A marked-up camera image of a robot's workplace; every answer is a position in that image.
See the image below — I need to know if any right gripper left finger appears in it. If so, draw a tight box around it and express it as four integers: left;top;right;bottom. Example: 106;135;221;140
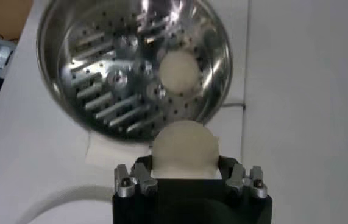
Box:
114;155;159;198

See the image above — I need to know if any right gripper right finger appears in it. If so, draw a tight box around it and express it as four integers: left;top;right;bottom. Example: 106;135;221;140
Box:
218;155;268;199

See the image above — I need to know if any white steamed baozi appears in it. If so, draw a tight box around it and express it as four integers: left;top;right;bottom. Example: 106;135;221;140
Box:
158;50;201;96
151;119;221;179

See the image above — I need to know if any perforated steel steamer basket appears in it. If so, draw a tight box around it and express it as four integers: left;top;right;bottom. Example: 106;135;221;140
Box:
36;0;234;144

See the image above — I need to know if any large white round plate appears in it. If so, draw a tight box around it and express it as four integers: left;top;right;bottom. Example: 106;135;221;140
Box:
16;184;115;224

